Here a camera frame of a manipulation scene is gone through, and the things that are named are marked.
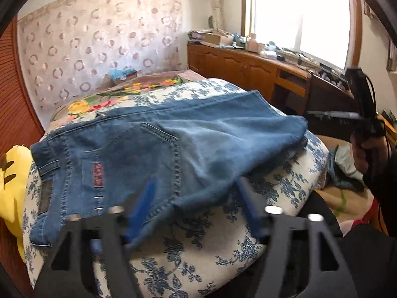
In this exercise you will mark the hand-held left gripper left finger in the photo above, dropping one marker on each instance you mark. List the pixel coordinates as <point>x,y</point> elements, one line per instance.
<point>141,211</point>

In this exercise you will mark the cream tied window curtain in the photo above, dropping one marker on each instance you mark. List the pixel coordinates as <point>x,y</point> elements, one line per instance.
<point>215,3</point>

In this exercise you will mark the green capped bottle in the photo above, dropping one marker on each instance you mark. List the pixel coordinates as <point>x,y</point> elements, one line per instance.
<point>272,46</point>

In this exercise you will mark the person's right hand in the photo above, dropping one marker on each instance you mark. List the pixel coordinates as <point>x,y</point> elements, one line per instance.
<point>361,158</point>

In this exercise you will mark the cardboard box with blue contents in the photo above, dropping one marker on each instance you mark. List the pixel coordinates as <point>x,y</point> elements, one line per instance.
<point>122,75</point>

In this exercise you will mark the colourful flower print blanket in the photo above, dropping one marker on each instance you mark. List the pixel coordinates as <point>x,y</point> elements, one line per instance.
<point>93,105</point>

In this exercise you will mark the bed with blue floral cover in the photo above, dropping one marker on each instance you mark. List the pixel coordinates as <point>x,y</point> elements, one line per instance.
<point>192,254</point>

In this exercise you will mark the open flat cardboard box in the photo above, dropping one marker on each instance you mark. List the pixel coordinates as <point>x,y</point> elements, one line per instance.
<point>218,38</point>

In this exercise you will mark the wooden louvred wardrobe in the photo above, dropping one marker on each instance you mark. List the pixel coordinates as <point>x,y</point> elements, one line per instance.
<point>15,99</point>

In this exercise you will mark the pink circle patterned wall curtain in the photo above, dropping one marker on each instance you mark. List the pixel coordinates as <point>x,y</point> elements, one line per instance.
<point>99,37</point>

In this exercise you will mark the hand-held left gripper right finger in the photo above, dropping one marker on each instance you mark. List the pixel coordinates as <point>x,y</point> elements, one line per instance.
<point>249,208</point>

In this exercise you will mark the long wooden cabinet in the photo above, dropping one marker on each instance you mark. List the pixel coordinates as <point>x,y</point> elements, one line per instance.
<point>235,68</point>

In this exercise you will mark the yellow plush toy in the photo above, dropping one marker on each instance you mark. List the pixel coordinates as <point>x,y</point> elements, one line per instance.
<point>14,192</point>

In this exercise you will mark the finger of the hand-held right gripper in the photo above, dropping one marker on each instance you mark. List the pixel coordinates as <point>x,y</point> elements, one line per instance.
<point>335,114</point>

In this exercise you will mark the wooden framed window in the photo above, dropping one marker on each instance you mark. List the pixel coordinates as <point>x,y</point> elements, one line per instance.
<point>297,15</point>

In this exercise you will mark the pink thermos jug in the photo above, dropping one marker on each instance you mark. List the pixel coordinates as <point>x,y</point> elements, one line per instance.
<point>252,43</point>

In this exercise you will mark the blue denim pants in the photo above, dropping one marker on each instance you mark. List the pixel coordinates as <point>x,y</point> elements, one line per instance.
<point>186,149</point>

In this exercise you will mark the stack of papers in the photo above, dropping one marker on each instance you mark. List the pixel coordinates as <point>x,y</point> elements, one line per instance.
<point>197,35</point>

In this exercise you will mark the person's right forearm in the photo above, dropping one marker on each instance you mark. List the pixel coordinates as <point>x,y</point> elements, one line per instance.
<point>386,192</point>

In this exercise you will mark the light green cloth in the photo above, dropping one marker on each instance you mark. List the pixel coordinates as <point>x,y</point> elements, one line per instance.
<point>347,161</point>

